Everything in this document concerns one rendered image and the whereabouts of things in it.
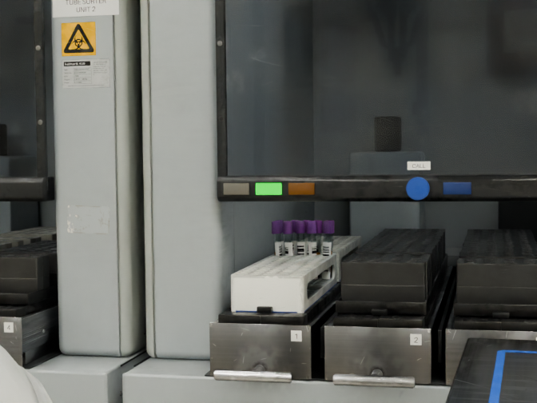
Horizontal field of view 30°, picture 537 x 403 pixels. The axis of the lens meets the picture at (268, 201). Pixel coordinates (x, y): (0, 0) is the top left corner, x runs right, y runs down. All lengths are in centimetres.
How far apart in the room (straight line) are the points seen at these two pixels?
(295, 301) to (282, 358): 8
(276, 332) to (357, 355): 11
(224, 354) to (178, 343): 13
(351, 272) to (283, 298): 10
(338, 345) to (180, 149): 36
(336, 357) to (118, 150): 43
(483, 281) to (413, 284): 9
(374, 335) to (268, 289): 16
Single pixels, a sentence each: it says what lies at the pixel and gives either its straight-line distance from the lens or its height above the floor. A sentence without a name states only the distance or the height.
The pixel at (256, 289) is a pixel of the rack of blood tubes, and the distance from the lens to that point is 134.
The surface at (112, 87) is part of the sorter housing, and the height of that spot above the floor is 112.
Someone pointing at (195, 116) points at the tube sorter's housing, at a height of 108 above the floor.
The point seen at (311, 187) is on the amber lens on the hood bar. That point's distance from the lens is 134.
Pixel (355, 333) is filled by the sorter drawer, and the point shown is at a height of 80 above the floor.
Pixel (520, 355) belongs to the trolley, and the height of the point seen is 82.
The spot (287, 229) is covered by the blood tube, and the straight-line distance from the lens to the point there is 158.
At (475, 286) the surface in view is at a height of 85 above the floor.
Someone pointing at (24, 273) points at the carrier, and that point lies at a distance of 150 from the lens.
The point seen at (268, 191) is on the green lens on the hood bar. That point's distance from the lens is 135.
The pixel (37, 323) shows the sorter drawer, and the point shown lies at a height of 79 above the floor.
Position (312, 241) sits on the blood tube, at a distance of 158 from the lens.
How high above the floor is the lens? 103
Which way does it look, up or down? 3 degrees down
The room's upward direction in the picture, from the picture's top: 1 degrees counter-clockwise
